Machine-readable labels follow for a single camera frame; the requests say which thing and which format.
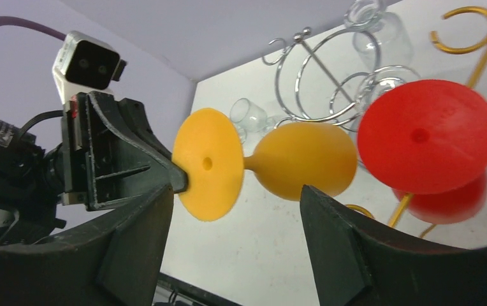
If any red plastic wine glass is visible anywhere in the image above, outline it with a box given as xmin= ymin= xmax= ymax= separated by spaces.
xmin=356 ymin=79 xmax=487 ymax=226

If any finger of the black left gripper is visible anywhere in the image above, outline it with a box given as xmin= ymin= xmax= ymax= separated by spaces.
xmin=89 ymin=91 xmax=188 ymax=193

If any gold wire glass rack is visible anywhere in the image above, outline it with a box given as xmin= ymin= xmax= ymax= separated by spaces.
xmin=344 ymin=0 xmax=487 ymax=240

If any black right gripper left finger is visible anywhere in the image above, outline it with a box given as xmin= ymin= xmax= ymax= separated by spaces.
xmin=0 ymin=185 xmax=173 ymax=305

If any patterned clear glass goblet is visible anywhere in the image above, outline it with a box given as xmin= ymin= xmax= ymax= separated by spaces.
xmin=229 ymin=98 xmax=283 ymax=143

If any yellow plastic wine glass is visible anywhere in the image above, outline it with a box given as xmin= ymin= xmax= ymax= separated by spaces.
xmin=172 ymin=108 xmax=358 ymax=221

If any clear stemmed wine glass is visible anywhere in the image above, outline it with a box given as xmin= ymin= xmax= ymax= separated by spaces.
xmin=354 ymin=65 xmax=421 ymax=115

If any chrome spiral glass rack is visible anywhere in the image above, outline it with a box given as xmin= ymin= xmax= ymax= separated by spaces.
xmin=261 ymin=27 xmax=386 ymax=132

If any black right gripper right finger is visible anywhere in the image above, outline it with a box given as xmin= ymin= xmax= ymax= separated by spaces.
xmin=300 ymin=186 xmax=487 ymax=305

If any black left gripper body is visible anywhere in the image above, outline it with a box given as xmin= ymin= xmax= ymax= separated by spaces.
xmin=59 ymin=91 xmax=160 ymax=212

